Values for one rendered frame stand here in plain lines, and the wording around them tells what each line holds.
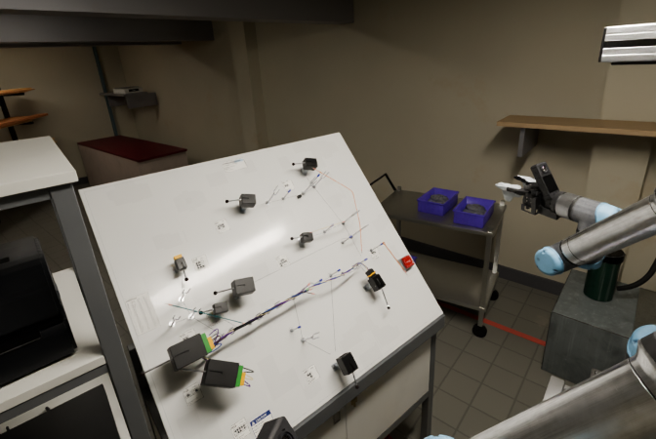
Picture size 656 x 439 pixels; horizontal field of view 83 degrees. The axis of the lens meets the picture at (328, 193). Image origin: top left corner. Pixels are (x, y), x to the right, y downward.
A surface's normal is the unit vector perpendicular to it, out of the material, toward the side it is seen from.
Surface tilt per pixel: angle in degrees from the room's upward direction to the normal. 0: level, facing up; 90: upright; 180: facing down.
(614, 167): 90
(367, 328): 49
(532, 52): 90
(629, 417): 65
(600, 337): 90
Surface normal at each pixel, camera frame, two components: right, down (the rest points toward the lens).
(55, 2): 0.76, 0.18
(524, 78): -0.65, 0.30
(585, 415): -0.78, -0.44
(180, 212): 0.44, -0.44
